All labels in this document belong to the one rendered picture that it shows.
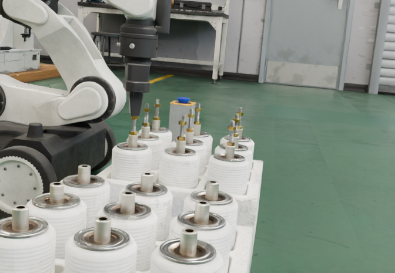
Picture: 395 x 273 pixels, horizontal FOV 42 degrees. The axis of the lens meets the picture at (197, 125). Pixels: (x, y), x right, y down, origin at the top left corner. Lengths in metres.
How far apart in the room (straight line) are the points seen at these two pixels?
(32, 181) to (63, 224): 0.62
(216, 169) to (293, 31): 5.16
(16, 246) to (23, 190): 0.74
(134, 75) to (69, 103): 0.41
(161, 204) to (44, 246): 0.25
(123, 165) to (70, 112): 0.38
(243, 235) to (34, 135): 0.75
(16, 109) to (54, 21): 0.30
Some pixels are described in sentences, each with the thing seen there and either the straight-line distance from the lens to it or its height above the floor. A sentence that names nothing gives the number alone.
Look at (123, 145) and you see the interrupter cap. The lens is 1.26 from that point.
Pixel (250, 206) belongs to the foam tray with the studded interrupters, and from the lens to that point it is 1.17.
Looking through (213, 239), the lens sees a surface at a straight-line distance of 0.77.
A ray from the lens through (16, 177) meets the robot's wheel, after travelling 1.46.
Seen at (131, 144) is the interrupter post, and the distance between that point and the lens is 1.25.
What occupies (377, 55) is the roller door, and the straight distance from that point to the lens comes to 6.30.
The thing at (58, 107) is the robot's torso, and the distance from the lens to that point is 1.57.
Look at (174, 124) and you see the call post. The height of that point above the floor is 0.25.
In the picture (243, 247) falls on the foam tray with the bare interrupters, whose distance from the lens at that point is 0.91.
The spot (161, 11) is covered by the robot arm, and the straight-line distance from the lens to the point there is 1.21.
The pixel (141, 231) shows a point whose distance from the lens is 0.80.
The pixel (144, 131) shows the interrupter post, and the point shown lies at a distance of 1.36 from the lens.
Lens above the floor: 0.54
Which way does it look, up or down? 10 degrees down
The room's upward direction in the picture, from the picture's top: 5 degrees clockwise
